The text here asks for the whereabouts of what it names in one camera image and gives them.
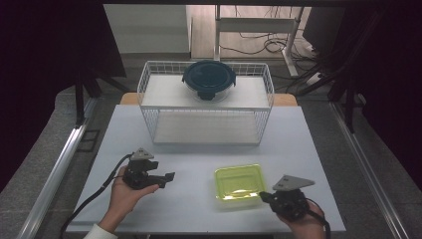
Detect person's left hand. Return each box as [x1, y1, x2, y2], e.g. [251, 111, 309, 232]
[106, 165, 160, 222]

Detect yellow-green rectangular container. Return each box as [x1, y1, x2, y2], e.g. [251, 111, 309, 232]
[212, 163, 268, 211]

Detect white cabinet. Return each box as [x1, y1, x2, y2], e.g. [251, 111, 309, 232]
[103, 3, 193, 55]

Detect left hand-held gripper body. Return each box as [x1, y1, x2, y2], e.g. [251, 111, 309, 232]
[122, 147, 165, 191]

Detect dark cabinet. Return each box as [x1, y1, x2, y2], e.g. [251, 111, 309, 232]
[302, 6, 350, 58]

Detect black metal stand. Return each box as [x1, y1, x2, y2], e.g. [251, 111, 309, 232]
[74, 66, 131, 129]
[285, 9, 386, 134]

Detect aluminium rail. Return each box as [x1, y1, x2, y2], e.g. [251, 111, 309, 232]
[16, 97, 98, 239]
[327, 100, 411, 239]

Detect dark curtain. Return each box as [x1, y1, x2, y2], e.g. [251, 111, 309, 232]
[331, 0, 422, 188]
[0, 0, 127, 193]

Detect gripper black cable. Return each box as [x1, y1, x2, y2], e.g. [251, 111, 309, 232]
[59, 152, 134, 239]
[305, 197, 332, 239]

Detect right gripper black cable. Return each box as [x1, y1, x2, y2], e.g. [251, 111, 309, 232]
[305, 197, 332, 239]

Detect white desk frame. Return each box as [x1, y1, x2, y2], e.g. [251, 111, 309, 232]
[213, 4, 305, 78]

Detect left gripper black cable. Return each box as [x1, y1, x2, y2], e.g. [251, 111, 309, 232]
[59, 152, 134, 239]

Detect black floor cables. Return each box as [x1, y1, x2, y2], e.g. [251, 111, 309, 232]
[218, 5, 320, 57]

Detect white wire rack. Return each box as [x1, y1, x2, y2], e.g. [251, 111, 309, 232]
[136, 60, 276, 147]

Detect white power strip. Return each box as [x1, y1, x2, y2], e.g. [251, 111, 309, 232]
[305, 71, 323, 86]

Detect wooden table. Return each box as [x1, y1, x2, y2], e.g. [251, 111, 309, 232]
[118, 92, 299, 108]

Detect round container with blue lid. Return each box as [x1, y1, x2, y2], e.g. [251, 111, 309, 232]
[181, 59, 238, 103]

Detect person's right hand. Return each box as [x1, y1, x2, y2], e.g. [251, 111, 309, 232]
[276, 203, 326, 239]

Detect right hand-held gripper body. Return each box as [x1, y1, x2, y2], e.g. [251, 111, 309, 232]
[269, 174, 316, 222]

